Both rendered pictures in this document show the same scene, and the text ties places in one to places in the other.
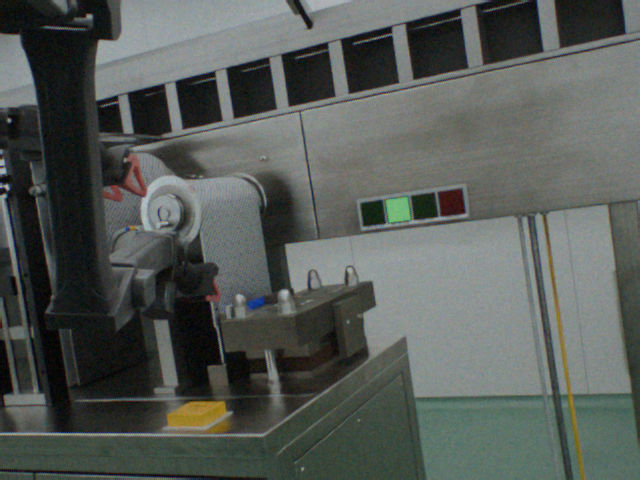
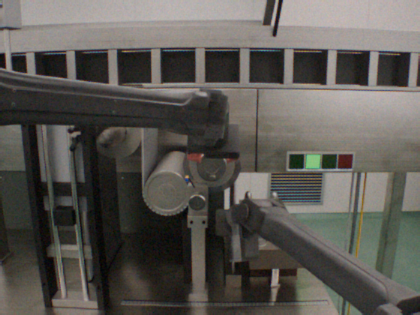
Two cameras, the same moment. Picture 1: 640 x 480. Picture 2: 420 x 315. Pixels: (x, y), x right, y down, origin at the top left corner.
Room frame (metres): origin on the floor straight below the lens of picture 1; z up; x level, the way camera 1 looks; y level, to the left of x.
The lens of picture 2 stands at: (0.71, 0.65, 1.46)
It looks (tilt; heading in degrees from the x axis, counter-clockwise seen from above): 11 degrees down; 335
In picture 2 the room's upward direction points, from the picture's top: straight up
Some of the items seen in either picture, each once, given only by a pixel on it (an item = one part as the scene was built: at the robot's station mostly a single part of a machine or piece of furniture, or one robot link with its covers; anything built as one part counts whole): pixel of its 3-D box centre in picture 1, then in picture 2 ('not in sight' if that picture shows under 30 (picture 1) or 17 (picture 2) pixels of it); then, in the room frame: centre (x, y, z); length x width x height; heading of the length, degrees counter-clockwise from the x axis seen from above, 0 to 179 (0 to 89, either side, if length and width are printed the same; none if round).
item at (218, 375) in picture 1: (254, 357); (230, 256); (1.57, 0.17, 0.92); 0.28 x 0.04 x 0.04; 154
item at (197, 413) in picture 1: (197, 414); not in sight; (1.20, 0.24, 0.91); 0.07 x 0.07 x 0.02; 64
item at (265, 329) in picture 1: (305, 313); (268, 228); (1.55, 0.05, 1.00); 0.40 x 0.16 x 0.06; 154
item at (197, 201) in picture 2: not in sight; (196, 201); (1.43, 0.35, 1.18); 0.04 x 0.02 x 0.04; 64
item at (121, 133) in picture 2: not in sight; (112, 133); (1.57, 0.52, 1.33); 0.06 x 0.06 x 0.06; 64
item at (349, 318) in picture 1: (350, 325); not in sight; (1.52, -0.04, 0.96); 0.10 x 0.03 x 0.11; 154
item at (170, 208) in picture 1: (167, 213); (211, 166); (1.47, 0.29, 1.25); 0.07 x 0.02 x 0.07; 64
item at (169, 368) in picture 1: (161, 315); (198, 241); (1.46, 0.33, 1.05); 0.06 x 0.05 x 0.31; 154
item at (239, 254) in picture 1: (239, 272); (232, 202); (1.56, 0.18, 1.11); 0.23 x 0.01 x 0.18; 154
